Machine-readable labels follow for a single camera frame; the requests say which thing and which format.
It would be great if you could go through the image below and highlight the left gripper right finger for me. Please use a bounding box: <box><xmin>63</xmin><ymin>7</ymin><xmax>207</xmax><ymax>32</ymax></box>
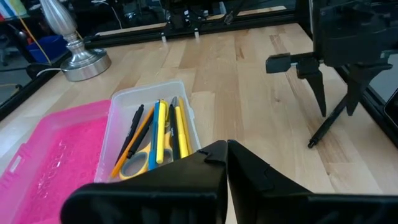
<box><xmin>227</xmin><ymin>139</ymin><xmax>398</xmax><ymax>224</ymax></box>

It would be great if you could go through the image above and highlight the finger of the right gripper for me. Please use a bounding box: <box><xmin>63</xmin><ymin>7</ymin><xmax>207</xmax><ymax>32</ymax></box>
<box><xmin>296</xmin><ymin>63</ymin><xmax>328</xmax><ymax>118</ymax></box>
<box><xmin>345</xmin><ymin>63</ymin><xmax>394</xmax><ymax>116</ymax></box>

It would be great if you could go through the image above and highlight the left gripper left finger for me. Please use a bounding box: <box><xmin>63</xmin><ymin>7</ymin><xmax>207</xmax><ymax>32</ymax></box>
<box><xmin>60</xmin><ymin>139</ymin><xmax>229</xmax><ymax>224</ymax></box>

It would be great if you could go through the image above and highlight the black pen white print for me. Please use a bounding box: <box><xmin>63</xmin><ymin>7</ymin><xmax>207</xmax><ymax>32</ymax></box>
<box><xmin>307</xmin><ymin>94</ymin><xmax>349</xmax><ymax>149</ymax></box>

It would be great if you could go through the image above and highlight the blue pen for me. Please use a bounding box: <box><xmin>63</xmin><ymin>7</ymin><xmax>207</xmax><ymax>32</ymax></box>
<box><xmin>147</xmin><ymin>99</ymin><xmax>162</xmax><ymax>172</ymax></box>

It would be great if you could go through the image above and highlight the yellow pen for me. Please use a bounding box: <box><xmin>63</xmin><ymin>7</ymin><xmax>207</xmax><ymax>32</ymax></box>
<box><xmin>174</xmin><ymin>105</ymin><xmax>190</xmax><ymax>159</ymax></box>

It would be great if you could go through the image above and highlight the pink plastic box lid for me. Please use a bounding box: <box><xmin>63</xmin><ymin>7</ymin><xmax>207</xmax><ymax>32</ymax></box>
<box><xmin>0</xmin><ymin>99</ymin><xmax>112</xmax><ymax>224</ymax></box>

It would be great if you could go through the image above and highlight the clear plastic supply box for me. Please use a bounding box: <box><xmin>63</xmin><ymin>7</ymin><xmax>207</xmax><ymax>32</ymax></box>
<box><xmin>93</xmin><ymin>79</ymin><xmax>202</xmax><ymax>184</ymax></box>

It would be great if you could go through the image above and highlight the white blue box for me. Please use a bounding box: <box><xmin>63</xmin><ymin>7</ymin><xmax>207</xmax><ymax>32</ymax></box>
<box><xmin>0</xmin><ymin>0</ymin><xmax>16</xmax><ymax>19</ymax></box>

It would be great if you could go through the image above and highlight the silver lamp white shade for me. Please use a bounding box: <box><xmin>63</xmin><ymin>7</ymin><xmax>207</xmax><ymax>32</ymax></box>
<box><xmin>39</xmin><ymin>0</ymin><xmax>113</xmax><ymax>83</ymax></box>

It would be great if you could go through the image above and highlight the blue plastic bin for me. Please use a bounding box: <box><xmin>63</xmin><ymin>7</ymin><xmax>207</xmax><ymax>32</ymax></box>
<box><xmin>25</xmin><ymin>34</ymin><xmax>68</xmax><ymax>63</ymax></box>

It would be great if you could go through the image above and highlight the black aluminium table frame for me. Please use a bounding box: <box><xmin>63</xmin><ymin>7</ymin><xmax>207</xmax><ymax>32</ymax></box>
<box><xmin>0</xmin><ymin>7</ymin><xmax>398</xmax><ymax>150</ymax></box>

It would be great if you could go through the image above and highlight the white lamp cord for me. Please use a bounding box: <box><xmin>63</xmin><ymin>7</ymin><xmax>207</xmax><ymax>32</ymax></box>
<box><xmin>35</xmin><ymin>67</ymin><xmax>65</xmax><ymax>78</ymax></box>

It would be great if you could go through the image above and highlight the yellow cable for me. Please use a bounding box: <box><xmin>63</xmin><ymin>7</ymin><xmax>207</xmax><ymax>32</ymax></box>
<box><xmin>17</xmin><ymin>14</ymin><xmax>53</xmax><ymax>65</ymax></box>

